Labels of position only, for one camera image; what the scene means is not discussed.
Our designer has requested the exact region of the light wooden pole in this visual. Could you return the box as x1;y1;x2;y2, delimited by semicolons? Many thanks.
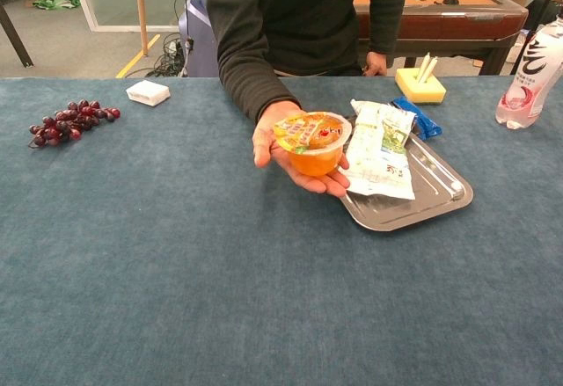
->
133;0;150;57

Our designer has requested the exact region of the white green snack packet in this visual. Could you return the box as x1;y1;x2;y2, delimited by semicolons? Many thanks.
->
341;98;417;201

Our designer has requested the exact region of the green cloth heap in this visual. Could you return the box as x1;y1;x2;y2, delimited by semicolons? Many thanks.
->
33;0;83;11

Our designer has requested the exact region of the person's right forearm dark sleeve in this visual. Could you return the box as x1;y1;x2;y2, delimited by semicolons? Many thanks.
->
217;29;304;124

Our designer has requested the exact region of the person's right hand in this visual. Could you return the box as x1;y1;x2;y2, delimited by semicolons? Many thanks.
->
252;100;351;199

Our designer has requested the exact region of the blue grey machine base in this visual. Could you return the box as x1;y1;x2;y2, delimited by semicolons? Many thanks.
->
178;0;220;78

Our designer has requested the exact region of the person's left forearm dark sleeve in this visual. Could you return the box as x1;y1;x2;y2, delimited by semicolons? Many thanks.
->
368;0;413;56

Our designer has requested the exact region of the tangle of floor cables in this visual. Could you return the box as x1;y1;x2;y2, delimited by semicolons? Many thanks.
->
147;33;186;78

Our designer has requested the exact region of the pink white drink bottle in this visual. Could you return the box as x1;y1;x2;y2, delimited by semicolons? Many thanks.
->
494;15;563;130

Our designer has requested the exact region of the small white box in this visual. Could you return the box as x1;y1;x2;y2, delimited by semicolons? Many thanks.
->
125;79;172;108

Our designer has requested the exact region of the blue snack packet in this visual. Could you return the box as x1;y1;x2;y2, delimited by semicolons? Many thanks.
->
391;96;443;142

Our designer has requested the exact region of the black metal leg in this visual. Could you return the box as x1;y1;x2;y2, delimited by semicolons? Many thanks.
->
0;1;35;69

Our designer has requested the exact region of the blue table cloth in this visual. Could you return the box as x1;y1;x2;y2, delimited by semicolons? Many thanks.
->
0;76;563;386

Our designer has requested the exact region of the metal tray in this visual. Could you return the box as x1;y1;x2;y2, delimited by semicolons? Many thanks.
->
338;115;474;232

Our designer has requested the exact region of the person's torso dark sweater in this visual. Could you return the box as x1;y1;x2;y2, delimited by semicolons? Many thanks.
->
200;0;413;77

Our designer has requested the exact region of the cream wooden stick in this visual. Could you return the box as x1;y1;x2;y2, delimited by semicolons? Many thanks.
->
420;56;440;84
416;52;431;84

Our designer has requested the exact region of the person's left hand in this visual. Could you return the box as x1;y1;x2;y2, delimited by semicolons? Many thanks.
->
363;50;388;77

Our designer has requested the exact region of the black tripod stand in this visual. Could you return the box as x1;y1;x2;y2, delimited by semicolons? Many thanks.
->
509;0;563;75

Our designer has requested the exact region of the round snack packet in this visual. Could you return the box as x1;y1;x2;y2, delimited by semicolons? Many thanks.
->
272;111;354;178

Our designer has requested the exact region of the yellow sponge block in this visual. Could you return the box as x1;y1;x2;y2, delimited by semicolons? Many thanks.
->
394;67;448;106

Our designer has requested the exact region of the brown wooden table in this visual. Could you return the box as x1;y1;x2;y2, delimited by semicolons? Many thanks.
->
354;0;529;76

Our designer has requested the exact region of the dark red grape bunch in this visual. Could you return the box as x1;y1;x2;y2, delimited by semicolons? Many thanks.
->
27;99;121;149

